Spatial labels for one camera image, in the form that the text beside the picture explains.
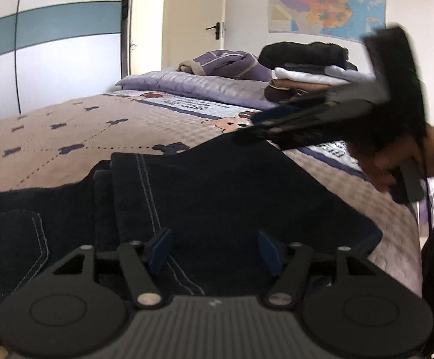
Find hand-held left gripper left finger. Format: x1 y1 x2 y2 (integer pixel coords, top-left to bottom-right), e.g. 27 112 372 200
52 227 174 310

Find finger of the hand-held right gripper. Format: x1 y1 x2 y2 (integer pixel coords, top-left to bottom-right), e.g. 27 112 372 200
252 80 390 127
234 105 378 151

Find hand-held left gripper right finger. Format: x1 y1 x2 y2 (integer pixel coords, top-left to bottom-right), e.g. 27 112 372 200
258 230 380 310

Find dark blue jeans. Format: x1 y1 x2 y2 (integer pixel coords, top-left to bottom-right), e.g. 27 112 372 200
0 131 384 345

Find person's right hand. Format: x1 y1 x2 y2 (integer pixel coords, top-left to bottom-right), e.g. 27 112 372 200
348 125 433 192

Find folded dark brown garment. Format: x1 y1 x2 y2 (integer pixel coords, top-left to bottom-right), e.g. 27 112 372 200
265 84 315 103

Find folded white garment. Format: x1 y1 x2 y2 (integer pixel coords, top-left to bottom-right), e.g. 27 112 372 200
273 65 376 86

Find folded black garment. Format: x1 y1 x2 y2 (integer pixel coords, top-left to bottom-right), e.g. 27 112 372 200
258 41 358 72

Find purple garment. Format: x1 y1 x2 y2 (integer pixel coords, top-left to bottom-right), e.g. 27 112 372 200
177 49 273 82

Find purple checked quilt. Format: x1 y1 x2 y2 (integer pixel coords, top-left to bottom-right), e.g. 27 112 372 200
116 69 277 111

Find cream door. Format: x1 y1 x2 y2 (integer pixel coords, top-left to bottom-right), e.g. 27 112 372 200
162 0 227 72
129 0 165 77

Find white and teal wardrobe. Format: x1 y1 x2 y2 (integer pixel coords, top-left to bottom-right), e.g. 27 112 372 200
0 0 133 128

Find wall map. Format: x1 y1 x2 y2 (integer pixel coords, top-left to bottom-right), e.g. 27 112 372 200
267 0 388 43

